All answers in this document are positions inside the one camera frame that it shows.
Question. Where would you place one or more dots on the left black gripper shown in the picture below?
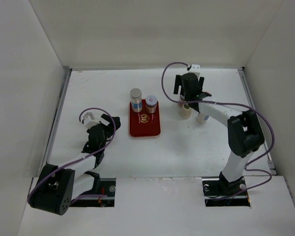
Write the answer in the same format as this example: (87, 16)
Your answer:
(110, 120)

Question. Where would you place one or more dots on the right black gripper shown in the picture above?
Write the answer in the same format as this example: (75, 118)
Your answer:
(178, 82)

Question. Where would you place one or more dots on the small jar red label lid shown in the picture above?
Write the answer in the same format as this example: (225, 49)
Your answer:
(181, 101)

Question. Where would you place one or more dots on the tall blue label spice bottle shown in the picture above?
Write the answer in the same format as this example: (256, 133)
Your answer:
(136, 100)

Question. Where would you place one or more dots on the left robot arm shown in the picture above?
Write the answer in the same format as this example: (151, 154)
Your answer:
(54, 188)

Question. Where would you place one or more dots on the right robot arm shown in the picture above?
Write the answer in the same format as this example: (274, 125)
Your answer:
(245, 135)

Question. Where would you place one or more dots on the cream yellow cap bottle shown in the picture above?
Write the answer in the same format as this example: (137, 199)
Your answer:
(185, 111)

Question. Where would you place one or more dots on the silver cap white bottle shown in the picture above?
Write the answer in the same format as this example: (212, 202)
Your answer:
(202, 118)

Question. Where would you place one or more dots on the red rectangular tray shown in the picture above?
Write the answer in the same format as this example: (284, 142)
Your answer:
(144, 124)

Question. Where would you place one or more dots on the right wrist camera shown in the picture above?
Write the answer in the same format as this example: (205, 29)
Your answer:
(194, 68)

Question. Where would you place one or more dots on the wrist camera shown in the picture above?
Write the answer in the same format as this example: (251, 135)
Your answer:
(194, 68)
(88, 122)

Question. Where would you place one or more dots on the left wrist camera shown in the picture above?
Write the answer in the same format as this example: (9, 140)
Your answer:
(88, 122)

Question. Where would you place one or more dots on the left aluminium table rail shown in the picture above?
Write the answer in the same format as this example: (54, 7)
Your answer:
(52, 135)

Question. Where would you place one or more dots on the aluminium table rail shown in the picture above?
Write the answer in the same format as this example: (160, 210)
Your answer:
(262, 119)
(52, 135)

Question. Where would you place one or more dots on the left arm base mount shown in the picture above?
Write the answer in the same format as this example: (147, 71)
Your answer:
(90, 190)

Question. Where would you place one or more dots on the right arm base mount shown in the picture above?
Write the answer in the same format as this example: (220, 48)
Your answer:
(217, 196)

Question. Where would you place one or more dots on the right aluminium table rail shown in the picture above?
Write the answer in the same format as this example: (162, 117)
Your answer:
(262, 119)

